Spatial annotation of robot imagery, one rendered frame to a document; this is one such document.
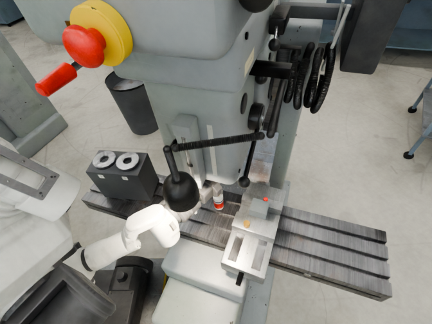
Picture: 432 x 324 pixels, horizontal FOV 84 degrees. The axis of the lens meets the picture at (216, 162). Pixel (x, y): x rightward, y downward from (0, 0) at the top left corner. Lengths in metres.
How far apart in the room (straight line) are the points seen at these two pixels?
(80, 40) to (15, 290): 0.35
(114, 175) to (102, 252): 0.36
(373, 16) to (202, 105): 0.41
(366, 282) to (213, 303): 0.56
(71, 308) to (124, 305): 0.91
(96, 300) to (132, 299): 0.91
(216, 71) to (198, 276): 0.80
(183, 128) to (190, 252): 0.67
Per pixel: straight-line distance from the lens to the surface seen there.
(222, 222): 0.99
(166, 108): 0.53
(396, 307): 2.14
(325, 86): 0.72
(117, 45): 0.29
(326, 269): 0.98
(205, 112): 0.49
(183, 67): 0.40
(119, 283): 1.40
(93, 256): 0.75
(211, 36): 0.25
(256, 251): 0.88
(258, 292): 1.70
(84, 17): 0.30
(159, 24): 0.27
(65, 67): 0.40
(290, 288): 1.94
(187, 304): 1.12
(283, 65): 0.51
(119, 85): 2.89
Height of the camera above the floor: 1.86
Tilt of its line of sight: 49 degrees down
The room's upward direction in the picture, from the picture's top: 6 degrees counter-clockwise
